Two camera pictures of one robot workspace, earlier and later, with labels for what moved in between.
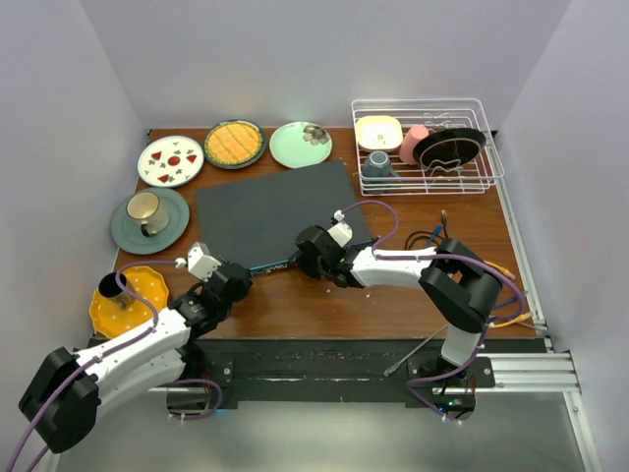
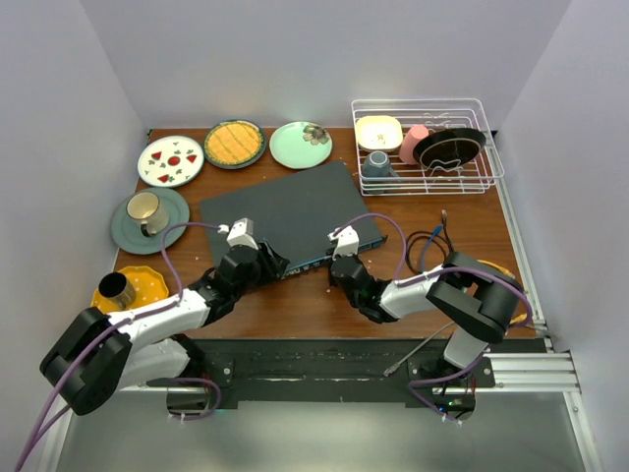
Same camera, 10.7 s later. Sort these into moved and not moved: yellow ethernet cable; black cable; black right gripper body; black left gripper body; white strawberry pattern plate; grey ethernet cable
Moved: black left gripper body; black right gripper body
Not moved: yellow ethernet cable; grey ethernet cable; black cable; white strawberry pattern plate
